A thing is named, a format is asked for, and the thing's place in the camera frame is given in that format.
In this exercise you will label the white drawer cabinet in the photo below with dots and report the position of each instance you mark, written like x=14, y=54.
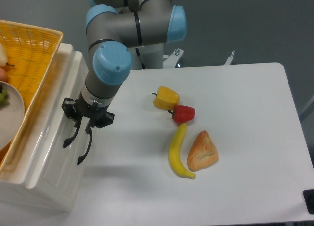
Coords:
x=46, y=137

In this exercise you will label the black object at edge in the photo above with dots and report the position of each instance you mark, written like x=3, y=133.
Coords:
x=309, y=200

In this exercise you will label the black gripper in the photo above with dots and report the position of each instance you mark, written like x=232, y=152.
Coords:
x=79, y=108

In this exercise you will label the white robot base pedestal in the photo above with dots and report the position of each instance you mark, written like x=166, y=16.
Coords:
x=160, y=56

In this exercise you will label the green grapes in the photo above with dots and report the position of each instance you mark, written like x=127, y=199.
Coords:
x=3, y=98

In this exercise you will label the white plate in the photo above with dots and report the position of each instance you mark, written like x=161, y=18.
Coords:
x=11, y=114

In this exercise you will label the yellow banana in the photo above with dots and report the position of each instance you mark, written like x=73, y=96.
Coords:
x=174, y=153

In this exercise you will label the black drawer handle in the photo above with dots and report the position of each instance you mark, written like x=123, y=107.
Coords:
x=81, y=158
x=68, y=141

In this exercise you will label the yellow bell pepper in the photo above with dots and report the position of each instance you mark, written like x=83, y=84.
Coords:
x=165, y=98

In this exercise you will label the triangular pastry bread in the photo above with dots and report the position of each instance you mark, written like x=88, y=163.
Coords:
x=203, y=152

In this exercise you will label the pale pear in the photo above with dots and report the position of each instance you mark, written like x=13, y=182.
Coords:
x=3, y=57

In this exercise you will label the pink peach fruit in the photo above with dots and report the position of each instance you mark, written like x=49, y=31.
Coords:
x=3, y=75

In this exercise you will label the yellow woven basket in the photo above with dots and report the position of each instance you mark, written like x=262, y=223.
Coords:
x=31, y=49

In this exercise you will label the black top drawer handle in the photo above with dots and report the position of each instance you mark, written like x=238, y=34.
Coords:
x=68, y=141

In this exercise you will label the red bell pepper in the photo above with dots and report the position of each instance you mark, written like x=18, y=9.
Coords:
x=182, y=113

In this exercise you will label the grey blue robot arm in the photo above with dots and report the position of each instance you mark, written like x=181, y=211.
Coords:
x=113, y=27

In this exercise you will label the black bottom drawer handle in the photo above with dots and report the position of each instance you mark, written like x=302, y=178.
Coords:
x=81, y=158

